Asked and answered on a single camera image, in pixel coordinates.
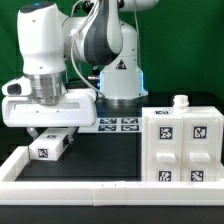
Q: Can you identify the white cabinet body box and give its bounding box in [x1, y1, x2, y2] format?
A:
[141, 95, 224, 182]

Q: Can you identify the grey thin cable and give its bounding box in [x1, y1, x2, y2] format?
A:
[69, 0, 105, 98]

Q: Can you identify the white U-shaped fence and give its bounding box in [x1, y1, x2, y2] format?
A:
[0, 146, 224, 206]

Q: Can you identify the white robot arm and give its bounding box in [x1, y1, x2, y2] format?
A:
[2, 0, 159, 129]

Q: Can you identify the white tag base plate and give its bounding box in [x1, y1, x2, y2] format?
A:
[78, 117, 142, 133]

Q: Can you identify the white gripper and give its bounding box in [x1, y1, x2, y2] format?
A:
[2, 77, 97, 144]

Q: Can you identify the white cabinet top block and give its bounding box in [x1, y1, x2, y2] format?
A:
[29, 128, 69, 161]

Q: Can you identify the black cable bundle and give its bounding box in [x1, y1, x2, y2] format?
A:
[66, 83, 101, 95]

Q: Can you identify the white cabinet door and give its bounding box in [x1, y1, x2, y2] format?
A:
[181, 115, 217, 182]
[146, 115, 183, 182]

